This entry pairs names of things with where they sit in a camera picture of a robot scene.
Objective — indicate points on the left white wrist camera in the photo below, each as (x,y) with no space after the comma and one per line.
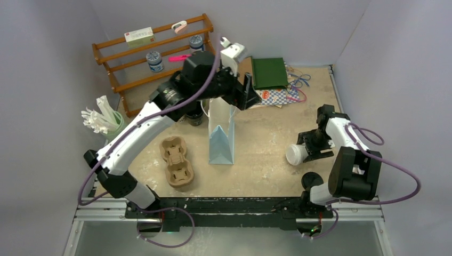
(232,55)

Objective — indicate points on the single white paper cup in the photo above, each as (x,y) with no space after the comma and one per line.
(300,153)

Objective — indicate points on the checkered patterned paper bag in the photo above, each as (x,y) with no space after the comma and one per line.
(280,97)

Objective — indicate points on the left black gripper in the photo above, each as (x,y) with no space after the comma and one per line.
(235,96)

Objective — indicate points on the pink white stapler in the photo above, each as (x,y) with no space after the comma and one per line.
(179,27)

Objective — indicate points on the pink marker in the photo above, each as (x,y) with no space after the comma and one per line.
(178,58)

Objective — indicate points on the brown pulp cup carrier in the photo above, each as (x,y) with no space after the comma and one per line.
(178,170)

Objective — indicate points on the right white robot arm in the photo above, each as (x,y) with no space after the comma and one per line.
(355,171)

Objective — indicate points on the blue white jar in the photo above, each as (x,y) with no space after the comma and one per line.
(196,43)
(155,62)

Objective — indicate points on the green paper bag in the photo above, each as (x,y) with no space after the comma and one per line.
(269,73)

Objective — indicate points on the white wrapped straws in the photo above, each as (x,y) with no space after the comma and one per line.
(99,121)

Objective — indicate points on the light blue paper bag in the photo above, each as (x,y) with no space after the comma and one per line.
(221,131)

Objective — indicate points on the green straw holder cup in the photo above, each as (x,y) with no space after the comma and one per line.
(121,125)

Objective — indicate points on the black cup lid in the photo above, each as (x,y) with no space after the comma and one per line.
(311,179)

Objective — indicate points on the right blue white jar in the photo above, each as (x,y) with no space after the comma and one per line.
(196,43)

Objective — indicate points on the left blue white jar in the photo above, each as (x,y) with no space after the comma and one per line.
(155,62)

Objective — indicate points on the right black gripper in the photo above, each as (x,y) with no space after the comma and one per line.
(314,152)

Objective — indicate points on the white cup lid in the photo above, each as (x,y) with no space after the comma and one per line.
(291,155)

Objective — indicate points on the black paper cup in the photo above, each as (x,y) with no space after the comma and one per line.
(195,119)

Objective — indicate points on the white green box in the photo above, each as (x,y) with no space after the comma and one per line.
(139,37)

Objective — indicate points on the wooden shelf rack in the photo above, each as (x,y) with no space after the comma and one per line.
(128,59)

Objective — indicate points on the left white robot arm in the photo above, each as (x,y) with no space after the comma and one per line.
(166,105)

